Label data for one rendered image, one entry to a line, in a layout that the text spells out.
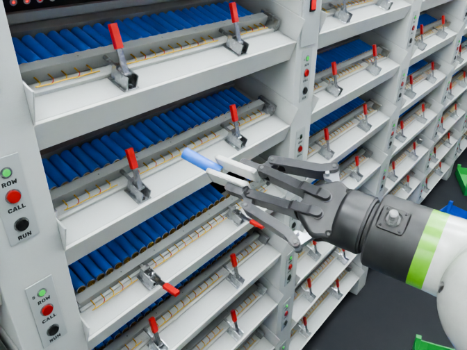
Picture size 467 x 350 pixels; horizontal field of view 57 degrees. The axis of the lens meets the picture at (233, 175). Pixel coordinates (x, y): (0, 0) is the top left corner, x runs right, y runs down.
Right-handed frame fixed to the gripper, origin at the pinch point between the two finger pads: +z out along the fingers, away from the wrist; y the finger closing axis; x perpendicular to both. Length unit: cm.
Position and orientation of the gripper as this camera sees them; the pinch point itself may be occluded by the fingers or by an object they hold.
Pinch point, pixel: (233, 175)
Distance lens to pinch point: 62.2
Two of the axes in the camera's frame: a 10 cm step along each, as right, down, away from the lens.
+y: -4.9, 8.1, -3.3
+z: -8.3, -3.2, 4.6
